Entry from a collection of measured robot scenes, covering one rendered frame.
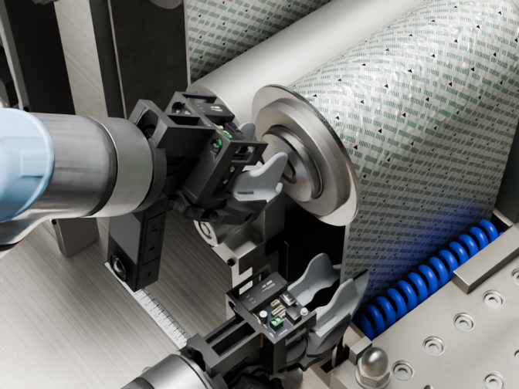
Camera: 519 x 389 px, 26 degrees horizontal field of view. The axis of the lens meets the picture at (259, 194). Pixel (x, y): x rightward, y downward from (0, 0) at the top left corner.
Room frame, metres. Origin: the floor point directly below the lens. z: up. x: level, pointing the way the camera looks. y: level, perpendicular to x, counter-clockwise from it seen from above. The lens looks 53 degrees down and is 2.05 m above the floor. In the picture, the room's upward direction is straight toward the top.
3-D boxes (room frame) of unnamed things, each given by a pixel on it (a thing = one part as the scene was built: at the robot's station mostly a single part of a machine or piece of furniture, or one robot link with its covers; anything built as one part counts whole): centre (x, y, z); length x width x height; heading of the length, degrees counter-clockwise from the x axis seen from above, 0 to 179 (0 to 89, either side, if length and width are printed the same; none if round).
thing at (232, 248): (0.65, 0.02, 1.05); 0.06 x 0.05 x 0.31; 130
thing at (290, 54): (0.82, -0.06, 1.17); 0.26 x 0.12 x 0.12; 130
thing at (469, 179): (0.68, -0.17, 1.11); 0.23 x 0.01 x 0.18; 130
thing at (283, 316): (0.53, 0.01, 1.12); 0.12 x 0.08 x 0.09; 130
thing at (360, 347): (0.56, -0.10, 1.04); 0.02 x 0.01 x 0.02; 130
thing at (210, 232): (0.63, 0.04, 1.18); 0.04 x 0.02 x 0.04; 40
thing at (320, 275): (0.61, -0.06, 1.12); 0.09 x 0.03 x 0.06; 131
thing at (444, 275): (0.66, -0.18, 1.03); 0.21 x 0.04 x 0.03; 130
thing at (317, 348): (0.55, -0.05, 1.09); 0.09 x 0.05 x 0.02; 129
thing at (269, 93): (0.65, -0.04, 1.25); 0.15 x 0.01 x 0.15; 40
